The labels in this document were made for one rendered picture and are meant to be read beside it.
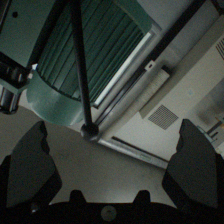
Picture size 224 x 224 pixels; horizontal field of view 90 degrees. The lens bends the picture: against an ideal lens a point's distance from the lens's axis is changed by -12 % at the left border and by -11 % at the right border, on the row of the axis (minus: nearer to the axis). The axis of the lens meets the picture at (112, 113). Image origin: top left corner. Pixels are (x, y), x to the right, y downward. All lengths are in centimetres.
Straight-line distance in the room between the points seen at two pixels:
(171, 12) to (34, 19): 168
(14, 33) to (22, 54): 4
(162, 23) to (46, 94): 165
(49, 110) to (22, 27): 17
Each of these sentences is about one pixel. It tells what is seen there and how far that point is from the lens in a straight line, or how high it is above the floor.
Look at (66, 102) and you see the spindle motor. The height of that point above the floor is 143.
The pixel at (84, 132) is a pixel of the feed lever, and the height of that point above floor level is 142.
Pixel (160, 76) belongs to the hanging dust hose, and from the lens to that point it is 172.
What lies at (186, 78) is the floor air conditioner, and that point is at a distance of 176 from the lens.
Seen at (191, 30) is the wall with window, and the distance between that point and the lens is 201.
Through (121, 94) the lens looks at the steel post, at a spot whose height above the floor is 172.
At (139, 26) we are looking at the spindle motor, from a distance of 27.
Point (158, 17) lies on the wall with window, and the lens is 178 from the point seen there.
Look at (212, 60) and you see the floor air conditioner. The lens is 191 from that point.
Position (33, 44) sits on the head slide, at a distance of 30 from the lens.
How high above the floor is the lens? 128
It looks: 24 degrees up
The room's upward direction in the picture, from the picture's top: 140 degrees counter-clockwise
